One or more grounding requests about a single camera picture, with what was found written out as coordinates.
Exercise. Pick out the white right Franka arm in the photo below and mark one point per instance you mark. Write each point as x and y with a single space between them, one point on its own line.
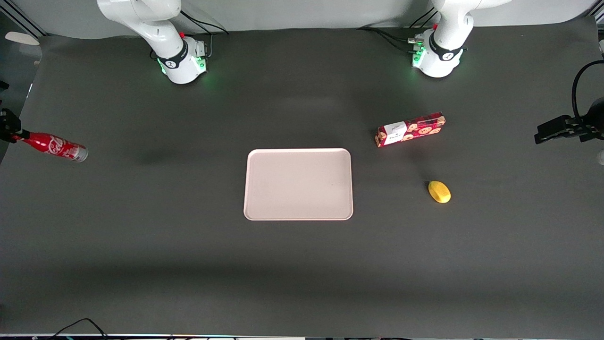
175 60

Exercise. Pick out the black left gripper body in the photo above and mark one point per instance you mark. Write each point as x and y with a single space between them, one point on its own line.
591 123

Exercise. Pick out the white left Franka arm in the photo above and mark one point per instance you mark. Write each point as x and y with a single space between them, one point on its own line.
443 52

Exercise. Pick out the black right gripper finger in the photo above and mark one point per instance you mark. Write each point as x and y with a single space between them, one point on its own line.
8 120
6 137

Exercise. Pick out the yellow lemon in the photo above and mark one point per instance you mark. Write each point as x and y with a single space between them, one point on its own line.
439 191

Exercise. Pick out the red cookie box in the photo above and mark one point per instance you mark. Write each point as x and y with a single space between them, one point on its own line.
410 129

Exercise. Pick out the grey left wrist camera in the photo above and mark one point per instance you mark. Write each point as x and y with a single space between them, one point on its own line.
600 158

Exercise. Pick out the white oval disc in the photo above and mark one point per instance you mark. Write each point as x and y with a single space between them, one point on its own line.
23 38

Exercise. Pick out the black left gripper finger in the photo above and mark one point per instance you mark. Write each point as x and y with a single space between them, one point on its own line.
552 135
557 122

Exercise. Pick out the red coke bottle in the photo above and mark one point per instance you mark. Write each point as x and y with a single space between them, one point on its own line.
54 146

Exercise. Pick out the pale pink rectangular tray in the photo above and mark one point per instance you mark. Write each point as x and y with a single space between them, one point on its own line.
298 184

